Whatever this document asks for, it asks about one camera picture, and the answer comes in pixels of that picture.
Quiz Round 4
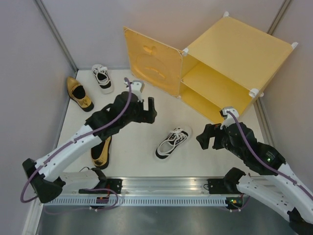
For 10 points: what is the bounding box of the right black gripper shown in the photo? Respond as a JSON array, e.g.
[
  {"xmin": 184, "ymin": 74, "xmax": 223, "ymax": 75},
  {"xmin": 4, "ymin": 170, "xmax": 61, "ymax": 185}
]
[{"xmin": 196, "ymin": 123, "xmax": 246, "ymax": 160}]

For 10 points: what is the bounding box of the white black sneaker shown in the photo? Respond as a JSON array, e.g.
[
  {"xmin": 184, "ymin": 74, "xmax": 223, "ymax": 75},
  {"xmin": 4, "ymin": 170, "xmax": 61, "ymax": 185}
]
[
  {"xmin": 91, "ymin": 64, "xmax": 114, "ymax": 94},
  {"xmin": 155, "ymin": 125, "xmax": 193, "ymax": 160}
]

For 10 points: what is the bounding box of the yellow cabinet door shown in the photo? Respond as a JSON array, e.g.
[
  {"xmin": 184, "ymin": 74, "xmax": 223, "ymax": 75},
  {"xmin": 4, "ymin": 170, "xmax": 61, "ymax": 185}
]
[{"xmin": 123, "ymin": 27, "xmax": 182, "ymax": 96}]

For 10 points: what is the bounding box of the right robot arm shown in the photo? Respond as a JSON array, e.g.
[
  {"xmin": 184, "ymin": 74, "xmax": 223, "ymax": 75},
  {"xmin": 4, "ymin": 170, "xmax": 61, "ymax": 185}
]
[{"xmin": 196, "ymin": 122, "xmax": 313, "ymax": 235}]

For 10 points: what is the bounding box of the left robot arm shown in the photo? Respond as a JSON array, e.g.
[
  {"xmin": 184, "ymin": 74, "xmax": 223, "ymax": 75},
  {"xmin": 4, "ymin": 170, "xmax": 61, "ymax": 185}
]
[{"xmin": 22, "ymin": 92, "xmax": 157, "ymax": 203}]

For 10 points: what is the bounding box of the near gold loafer shoe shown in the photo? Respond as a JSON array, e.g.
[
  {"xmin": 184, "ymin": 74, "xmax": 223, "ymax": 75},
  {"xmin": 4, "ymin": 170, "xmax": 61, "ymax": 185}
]
[{"xmin": 91, "ymin": 137, "xmax": 112, "ymax": 169}]

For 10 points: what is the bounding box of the gold loafer shoe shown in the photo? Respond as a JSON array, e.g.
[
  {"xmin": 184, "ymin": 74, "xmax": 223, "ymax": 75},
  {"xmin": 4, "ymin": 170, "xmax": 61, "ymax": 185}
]
[
  {"xmin": 66, "ymin": 76, "xmax": 94, "ymax": 112},
  {"xmin": 91, "ymin": 137, "xmax": 112, "ymax": 169}
]

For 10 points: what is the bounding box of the yellow plastic shoe cabinet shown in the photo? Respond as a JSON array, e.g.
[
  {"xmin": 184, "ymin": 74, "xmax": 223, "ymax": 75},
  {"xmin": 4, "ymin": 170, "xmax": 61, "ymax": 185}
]
[{"xmin": 179, "ymin": 12, "xmax": 297, "ymax": 122}]

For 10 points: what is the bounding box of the far gold loafer shoe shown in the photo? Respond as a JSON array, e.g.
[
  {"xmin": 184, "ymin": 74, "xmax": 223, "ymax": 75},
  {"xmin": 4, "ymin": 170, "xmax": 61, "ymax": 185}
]
[{"xmin": 66, "ymin": 76, "xmax": 94, "ymax": 112}]

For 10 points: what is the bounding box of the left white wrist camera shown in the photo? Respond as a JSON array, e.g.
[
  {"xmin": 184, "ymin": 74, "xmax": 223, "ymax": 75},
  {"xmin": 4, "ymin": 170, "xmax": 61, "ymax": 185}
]
[{"xmin": 130, "ymin": 80, "xmax": 144, "ymax": 102}]

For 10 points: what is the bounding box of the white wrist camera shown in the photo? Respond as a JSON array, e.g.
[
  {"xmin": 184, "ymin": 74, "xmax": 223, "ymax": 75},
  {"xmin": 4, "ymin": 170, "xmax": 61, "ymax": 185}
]
[
  {"xmin": 220, "ymin": 106, "xmax": 239, "ymax": 130},
  {"xmin": 130, "ymin": 80, "xmax": 144, "ymax": 102}
]

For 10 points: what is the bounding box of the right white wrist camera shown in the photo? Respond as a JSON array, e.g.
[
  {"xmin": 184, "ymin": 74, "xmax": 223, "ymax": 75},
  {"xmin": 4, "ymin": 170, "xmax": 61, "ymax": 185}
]
[{"xmin": 220, "ymin": 106, "xmax": 239, "ymax": 130}]

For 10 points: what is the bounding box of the white slotted cable duct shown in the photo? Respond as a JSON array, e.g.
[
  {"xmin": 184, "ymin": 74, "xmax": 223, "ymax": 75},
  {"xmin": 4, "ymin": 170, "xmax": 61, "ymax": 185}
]
[{"xmin": 46, "ymin": 196, "xmax": 227, "ymax": 207}]

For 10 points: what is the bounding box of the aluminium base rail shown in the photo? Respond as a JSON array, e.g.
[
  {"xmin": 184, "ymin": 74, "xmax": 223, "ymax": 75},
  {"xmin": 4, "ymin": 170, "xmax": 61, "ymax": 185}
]
[{"xmin": 58, "ymin": 176, "xmax": 277, "ymax": 199}]

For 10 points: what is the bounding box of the left aluminium corner post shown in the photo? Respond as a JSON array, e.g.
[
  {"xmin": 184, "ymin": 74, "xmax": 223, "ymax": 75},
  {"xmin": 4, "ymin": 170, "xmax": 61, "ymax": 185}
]
[{"xmin": 33, "ymin": 0, "xmax": 79, "ymax": 74}]

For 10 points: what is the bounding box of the aluminium corner post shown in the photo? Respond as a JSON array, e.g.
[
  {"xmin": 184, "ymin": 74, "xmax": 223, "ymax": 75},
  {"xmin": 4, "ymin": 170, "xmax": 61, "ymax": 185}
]
[
  {"xmin": 267, "ymin": 0, "xmax": 293, "ymax": 35},
  {"xmin": 33, "ymin": 0, "xmax": 79, "ymax": 74}
]

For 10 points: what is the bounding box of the right aluminium corner post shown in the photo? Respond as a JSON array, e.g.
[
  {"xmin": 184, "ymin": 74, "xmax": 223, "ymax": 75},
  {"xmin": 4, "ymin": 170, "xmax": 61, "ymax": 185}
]
[{"xmin": 267, "ymin": 0, "xmax": 293, "ymax": 35}]

